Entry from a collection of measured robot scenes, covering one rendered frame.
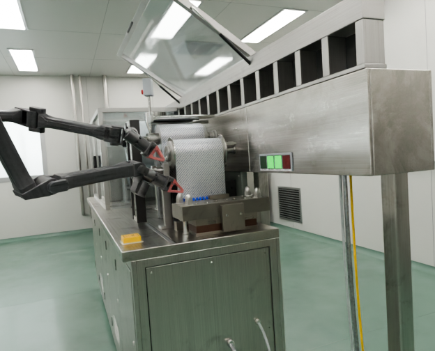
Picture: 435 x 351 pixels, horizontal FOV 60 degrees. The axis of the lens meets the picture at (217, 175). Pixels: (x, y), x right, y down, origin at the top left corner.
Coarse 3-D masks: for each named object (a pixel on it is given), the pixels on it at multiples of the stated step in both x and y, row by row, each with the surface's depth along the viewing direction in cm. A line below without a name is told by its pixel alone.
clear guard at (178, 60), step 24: (168, 0) 160; (144, 24) 193; (168, 24) 180; (192, 24) 169; (144, 48) 222; (168, 48) 205; (192, 48) 191; (216, 48) 179; (168, 72) 240; (192, 72) 220; (216, 72) 204
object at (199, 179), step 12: (180, 168) 170; (192, 168) 173; (204, 168) 175; (216, 168) 177; (180, 180) 171; (192, 180) 173; (204, 180) 175; (216, 180) 177; (192, 192) 173; (204, 192) 175; (216, 192) 177
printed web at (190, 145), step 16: (160, 128) 193; (176, 128) 196; (192, 128) 198; (176, 144) 171; (192, 144) 174; (208, 144) 176; (176, 160) 170; (192, 160) 173; (208, 160) 176; (160, 192) 206; (160, 208) 207
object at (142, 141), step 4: (140, 136) 167; (140, 140) 166; (144, 140) 168; (136, 144) 166; (140, 144) 166; (144, 144) 167; (148, 144) 168; (152, 144) 166; (140, 148) 168; (144, 148) 167; (148, 148) 166; (144, 152) 166; (148, 152) 166
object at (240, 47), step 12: (144, 0) 167; (180, 0) 155; (192, 12) 157; (132, 24) 196; (216, 24) 161; (228, 36) 163; (120, 48) 237; (240, 48) 166; (144, 72) 258; (180, 96) 268
